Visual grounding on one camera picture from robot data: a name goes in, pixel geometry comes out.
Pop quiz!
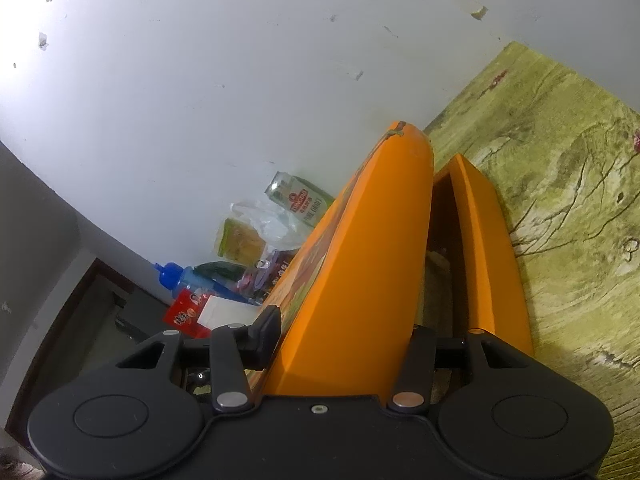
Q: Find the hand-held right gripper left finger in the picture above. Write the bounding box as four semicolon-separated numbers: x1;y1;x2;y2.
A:
117;305;282;413

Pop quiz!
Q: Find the orange box base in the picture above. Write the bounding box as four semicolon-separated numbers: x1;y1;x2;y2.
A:
422;154;536;391

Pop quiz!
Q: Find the blue bottle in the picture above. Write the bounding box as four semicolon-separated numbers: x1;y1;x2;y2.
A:
152;261;261;306

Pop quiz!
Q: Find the dark green bottle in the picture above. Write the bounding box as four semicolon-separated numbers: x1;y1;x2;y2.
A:
195;261;246;281

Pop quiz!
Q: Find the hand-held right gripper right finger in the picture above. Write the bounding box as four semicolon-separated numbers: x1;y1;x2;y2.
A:
387;326;536;412

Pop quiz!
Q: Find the orange box lid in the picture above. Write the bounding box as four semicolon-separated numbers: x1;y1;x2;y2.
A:
260;120;433;401

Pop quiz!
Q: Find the green beer can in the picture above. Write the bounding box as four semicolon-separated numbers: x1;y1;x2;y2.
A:
265;171;336;231

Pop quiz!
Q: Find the white carton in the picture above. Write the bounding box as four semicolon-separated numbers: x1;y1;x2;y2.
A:
197;296;258;331

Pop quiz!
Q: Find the red snack packet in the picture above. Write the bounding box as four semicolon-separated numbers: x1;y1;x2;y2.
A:
164;287;216;339

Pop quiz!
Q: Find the yellow snack packet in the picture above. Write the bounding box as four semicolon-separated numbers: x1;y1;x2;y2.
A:
216;217;268;263

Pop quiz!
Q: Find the clear plastic bag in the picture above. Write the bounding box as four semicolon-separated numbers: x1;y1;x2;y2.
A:
230;199;313;261

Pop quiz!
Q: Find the jar with purple lid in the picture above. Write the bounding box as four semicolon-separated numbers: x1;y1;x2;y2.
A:
240;250;296;306

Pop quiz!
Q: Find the dark cabinet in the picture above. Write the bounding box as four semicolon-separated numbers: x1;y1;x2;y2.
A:
115;292;173;346

